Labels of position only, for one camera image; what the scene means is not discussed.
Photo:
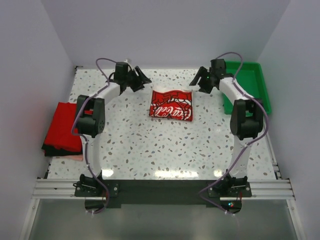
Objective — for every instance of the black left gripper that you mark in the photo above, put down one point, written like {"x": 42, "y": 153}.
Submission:
{"x": 142, "y": 78}

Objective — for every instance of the aluminium rail frame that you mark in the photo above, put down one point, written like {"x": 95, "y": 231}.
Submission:
{"x": 145, "y": 148}

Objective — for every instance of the red folded t shirt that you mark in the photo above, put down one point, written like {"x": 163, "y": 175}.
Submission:
{"x": 59, "y": 133}

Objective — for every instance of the white t shirt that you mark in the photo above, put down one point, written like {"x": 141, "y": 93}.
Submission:
{"x": 175, "y": 104}

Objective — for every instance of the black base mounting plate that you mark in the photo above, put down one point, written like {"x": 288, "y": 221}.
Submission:
{"x": 113, "y": 194}

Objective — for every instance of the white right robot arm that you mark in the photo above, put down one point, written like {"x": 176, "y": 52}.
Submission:
{"x": 246, "y": 122}

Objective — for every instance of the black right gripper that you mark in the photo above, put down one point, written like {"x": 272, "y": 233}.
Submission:
{"x": 202, "y": 73}

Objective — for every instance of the green plastic tray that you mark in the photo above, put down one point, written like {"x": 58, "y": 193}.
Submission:
{"x": 251, "y": 79}

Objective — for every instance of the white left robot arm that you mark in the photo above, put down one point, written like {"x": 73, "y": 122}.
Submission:
{"x": 90, "y": 117}

